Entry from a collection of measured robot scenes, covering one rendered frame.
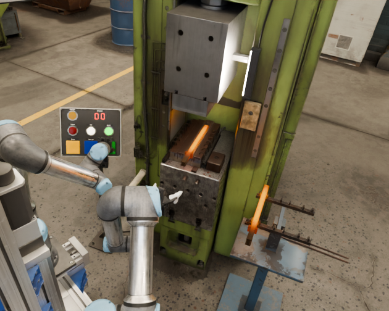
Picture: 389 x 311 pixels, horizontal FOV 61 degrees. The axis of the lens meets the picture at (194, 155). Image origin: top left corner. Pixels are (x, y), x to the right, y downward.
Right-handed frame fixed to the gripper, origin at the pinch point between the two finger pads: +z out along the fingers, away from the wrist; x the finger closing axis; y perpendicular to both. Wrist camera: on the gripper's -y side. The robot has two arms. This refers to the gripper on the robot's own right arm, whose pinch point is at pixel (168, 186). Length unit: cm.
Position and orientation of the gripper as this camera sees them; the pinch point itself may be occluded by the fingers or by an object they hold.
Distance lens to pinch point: 173.6
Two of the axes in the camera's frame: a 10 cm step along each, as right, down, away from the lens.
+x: 9.4, 2.6, -2.1
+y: -0.9, 7.9, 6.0
